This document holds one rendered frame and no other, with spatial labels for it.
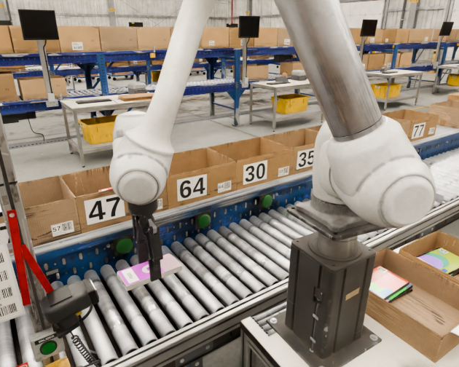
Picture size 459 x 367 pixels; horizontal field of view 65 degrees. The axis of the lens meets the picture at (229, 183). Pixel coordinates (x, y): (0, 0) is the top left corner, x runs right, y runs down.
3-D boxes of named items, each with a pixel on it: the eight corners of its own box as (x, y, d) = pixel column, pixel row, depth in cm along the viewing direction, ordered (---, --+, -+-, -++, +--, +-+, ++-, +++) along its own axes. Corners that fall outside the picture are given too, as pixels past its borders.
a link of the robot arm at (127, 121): (117, 169, 93) (115, 188, 81) (110, 108, 87) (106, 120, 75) (160, 165, 95) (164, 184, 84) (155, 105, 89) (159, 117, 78)
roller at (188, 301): (200, 331, 125) (199, 320, 123) (143, 259, 164) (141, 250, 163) (213, 325, 127) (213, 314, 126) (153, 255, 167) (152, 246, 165)
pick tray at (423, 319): (435, 364, 107) (443, 338, 103) (334, 291, 136) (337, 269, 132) (482, 325, 121) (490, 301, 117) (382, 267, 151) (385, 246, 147)
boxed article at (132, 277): (182, 270, 102) (181, 265, 102) (127, 291, 94) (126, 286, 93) (170, 257, 108) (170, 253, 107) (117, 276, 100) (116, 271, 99)
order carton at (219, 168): (167, 210, 169) (165, 177, 163) (143, 189, 192) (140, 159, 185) (237, 191, 190) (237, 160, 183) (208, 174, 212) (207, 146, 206)
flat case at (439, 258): (470, 265, 146) (471, 262, 146) (440, 279, 138) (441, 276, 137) (438, 249, 157) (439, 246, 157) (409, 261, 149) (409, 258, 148)
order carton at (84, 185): (81, 235, 149) (74, 197, 143) (65, 208, 172) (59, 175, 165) (168, 210, 170) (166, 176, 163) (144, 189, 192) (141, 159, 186)
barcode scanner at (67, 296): (107, 318, 90) (95, 286, 85) (57, 344, 85) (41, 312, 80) (99, 303, 95) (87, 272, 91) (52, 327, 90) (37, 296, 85)
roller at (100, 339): (106, 378, 108) (103, 366, 106) (67, 285, 148) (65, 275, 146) (122, 370, 111) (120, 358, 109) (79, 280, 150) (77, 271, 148)
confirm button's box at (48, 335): (36, 365, 87) (30, 343, 84) (33, 356, 89) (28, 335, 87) (65, 352, 90) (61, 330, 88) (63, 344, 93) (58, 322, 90)
